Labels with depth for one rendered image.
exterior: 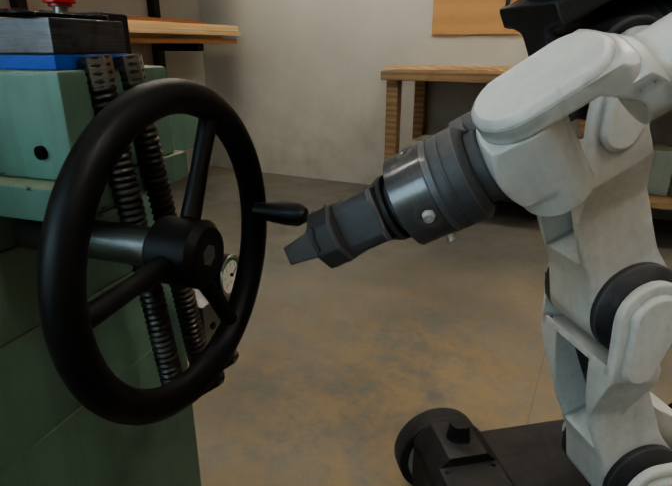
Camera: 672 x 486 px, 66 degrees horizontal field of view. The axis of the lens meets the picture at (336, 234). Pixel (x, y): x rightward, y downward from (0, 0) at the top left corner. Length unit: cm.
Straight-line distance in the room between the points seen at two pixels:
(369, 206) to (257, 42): 382
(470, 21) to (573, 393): 284
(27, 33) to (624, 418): 94
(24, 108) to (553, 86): 42
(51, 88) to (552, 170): 40
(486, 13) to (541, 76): 314
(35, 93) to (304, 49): 359
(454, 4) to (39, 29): 325
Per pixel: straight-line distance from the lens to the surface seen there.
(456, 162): 43
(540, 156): 44
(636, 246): 83
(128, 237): 48
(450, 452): 115
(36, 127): 50
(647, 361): 87
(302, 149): 412
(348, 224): 47
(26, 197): 50
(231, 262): 78
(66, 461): 70
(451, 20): 361
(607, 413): 97
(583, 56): 43
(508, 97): 43
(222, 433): 152
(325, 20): 395
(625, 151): 73
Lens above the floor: 98
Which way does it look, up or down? 20 degrees down
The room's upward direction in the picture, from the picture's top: straight up
